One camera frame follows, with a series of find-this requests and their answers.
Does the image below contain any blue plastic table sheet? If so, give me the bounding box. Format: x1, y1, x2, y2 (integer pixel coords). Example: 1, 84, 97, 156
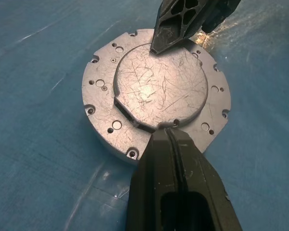
0, 0, 289, 231

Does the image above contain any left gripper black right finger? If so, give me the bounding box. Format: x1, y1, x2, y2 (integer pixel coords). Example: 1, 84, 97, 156
168, 128, 244, 231

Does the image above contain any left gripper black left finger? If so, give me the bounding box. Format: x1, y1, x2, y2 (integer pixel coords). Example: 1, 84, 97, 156
126, 128, 185, 231

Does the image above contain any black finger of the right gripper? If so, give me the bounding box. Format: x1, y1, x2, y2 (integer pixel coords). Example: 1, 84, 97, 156
202, 0, 241, 34
150, 0, 209, 55

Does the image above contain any white motor stator disc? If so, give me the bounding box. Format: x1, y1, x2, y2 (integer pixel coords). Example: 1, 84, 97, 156
82, 28, 232, 167

